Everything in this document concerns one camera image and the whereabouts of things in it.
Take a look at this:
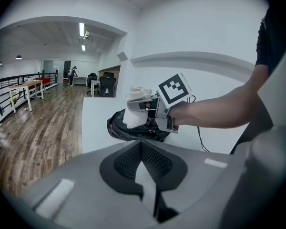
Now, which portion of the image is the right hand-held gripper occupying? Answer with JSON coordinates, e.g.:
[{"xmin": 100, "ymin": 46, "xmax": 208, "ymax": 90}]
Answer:
[{"xmin": 127, "ymin": 72, "xmax": 193, "ymax": 134}]

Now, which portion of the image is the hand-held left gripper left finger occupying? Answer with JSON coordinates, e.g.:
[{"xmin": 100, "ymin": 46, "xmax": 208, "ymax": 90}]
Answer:
[{"xmin": 20, "ymin": 139, "xmax": 158, "ymax": 224}]

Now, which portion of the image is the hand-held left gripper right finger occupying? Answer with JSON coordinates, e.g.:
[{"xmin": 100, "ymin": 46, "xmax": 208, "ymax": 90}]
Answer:
[{"xmin": 141, "ymin": 139, "xmax": 247, "ymax": 223}]

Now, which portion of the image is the white cloth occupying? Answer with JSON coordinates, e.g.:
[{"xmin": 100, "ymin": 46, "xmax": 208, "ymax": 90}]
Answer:
[{"xmin": 123, "ymin": 85, "xmax": 153, "ymax": 129}]

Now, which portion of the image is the black leather backpack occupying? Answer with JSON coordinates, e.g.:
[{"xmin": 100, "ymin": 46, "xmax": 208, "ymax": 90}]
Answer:
[{"xmin": 106, "ymin": 110, "xmax": 170, "ymax": 143}]

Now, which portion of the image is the person's right forearm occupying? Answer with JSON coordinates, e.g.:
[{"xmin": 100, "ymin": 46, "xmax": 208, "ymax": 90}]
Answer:
[{"xmin": 168, "ymin": 81, "xmax": 260, "ymax": 129}]

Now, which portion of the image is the narrow white desk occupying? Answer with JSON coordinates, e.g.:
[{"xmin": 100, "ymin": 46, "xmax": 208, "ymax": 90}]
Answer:
[{"xmin": 90, "ymin": 79, "xmax": 101, "ymax": 98}]

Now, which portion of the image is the long white desk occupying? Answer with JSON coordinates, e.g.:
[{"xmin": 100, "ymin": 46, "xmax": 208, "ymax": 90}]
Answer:
[{"xmin": 72, "ymin": 76, "xmax": 89, "ymax": 88}]

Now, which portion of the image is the red table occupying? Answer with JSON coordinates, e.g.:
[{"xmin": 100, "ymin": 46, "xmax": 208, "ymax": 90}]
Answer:
[{"xmin": 34, "ymin": 78, "xmax": 51, "ymax": 94}]

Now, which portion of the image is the wooden table with white legs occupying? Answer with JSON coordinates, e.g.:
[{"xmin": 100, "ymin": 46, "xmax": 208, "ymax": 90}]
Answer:
[{"xmin": 9, "ymin": 80, "xmax": 44, "ymax": 113}]

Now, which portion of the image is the black metal railing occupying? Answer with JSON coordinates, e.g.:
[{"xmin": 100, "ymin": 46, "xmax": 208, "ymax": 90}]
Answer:
[{"xmin": 0, "ymin": 72, "xmax": 59, "ymax": 120}]

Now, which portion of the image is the person's black shirt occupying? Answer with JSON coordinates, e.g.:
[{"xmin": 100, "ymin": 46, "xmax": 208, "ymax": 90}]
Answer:
[{"xmin": 230, "ymin": 6, "xmax": 286, "ymax": 155}]

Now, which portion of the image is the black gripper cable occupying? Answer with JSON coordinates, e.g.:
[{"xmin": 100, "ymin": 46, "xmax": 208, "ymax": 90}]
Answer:
[{"xmin": 187, "ymin": 96, "xmax": 210, "ymax": 153}]

